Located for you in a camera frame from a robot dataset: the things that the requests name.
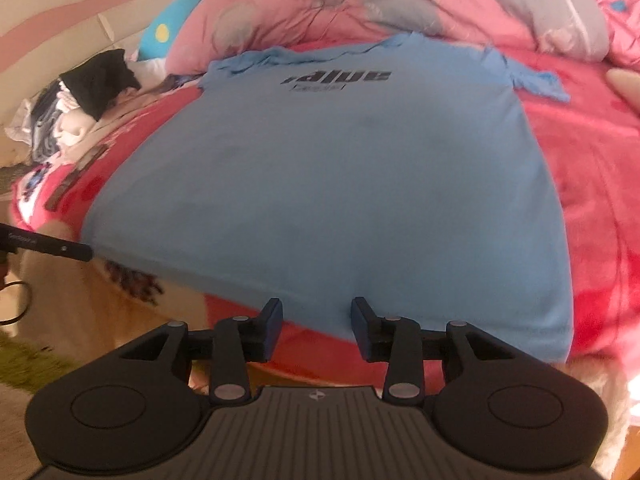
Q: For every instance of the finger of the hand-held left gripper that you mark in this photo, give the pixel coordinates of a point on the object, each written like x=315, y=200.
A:
x=67, y=249

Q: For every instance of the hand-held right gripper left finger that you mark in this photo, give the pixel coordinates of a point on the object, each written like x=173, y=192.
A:
x=272, y=330

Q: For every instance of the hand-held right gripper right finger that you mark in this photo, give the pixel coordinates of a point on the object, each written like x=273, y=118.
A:
x=361, y=332

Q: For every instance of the light blue printed t-shirt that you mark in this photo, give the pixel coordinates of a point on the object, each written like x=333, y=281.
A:
x=325, y=185

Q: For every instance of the pile of pale clothes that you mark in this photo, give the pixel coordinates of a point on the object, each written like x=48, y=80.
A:
x=65, y=130

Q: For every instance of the green rug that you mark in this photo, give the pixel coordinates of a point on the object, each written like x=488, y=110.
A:
x=25, y=362

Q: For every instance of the black garment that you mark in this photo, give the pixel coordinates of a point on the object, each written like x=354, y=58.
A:
x=100, y=82

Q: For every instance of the pink cream headboard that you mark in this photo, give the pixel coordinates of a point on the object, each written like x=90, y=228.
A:
x=60, y=45

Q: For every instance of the blue cartoon pillow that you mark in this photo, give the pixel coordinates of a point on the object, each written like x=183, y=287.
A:
x=165, y=30

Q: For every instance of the red floral blanket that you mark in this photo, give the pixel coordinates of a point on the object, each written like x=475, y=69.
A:
x=595, y=185

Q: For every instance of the pink grey floral quilt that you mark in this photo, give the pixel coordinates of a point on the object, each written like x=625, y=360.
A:
x=325, y=5

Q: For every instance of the white plush toy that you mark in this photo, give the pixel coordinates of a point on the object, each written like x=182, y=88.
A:
x=625, y=87

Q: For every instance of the bright pink printed quilt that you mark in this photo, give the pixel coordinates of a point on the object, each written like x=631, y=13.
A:
x=622, y=20

